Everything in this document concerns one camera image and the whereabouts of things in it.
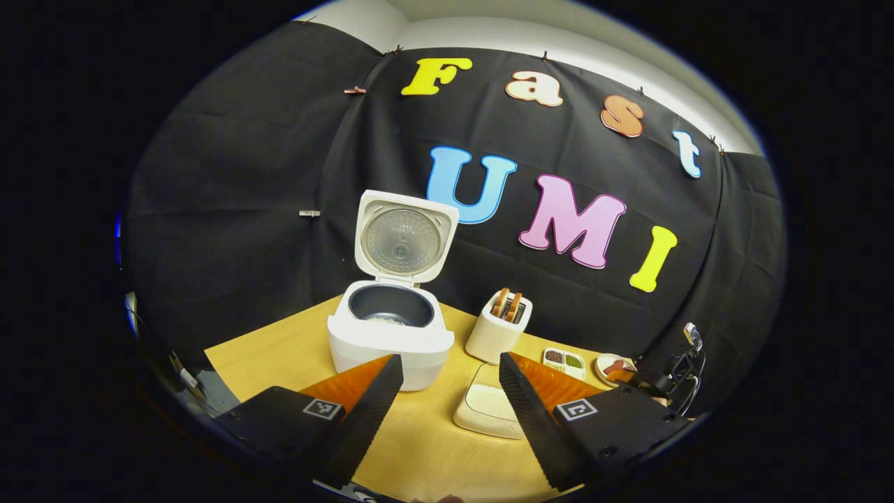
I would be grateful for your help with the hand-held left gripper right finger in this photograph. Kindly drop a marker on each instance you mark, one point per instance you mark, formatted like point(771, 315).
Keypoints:
point(534, 419)

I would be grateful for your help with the white toaster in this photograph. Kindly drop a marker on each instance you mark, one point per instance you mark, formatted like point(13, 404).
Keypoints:
point(489, 342)

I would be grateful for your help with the white round plate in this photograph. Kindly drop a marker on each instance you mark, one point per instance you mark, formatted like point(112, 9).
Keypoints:
point(601, 367)

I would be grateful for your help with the green beans pile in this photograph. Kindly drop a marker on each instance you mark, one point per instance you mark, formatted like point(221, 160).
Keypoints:
point(574, 361)

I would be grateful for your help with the small white rice heap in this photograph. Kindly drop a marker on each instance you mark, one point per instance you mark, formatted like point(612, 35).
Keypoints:
point(385, 321)

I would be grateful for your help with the red meat slice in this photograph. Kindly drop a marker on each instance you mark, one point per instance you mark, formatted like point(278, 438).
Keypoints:
point(618, 366)

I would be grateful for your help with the brown beans pile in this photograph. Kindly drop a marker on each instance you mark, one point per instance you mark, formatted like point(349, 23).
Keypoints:
point(554, 356)

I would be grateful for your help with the white rice cooker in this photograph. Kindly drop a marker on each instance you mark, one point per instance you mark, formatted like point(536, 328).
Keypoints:
point(377, 346)

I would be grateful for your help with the yellow beans pile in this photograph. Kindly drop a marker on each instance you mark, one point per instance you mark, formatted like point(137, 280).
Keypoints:
point(552, 367)

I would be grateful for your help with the black backdrop cloth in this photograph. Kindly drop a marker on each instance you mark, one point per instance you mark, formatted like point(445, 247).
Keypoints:
point(244, 209)

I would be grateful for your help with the white divided dish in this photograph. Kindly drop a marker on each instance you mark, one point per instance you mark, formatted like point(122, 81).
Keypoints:
point(559, 348)

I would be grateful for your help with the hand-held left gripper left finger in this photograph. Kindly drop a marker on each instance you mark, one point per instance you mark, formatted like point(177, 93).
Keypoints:
point(363, 419)

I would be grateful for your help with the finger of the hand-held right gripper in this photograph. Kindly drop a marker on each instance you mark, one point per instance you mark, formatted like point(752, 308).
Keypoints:
point(621, 377)

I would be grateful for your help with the toasted bread slice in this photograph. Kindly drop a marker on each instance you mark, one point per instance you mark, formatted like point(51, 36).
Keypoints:
point(500, 302)
point(514, 307)

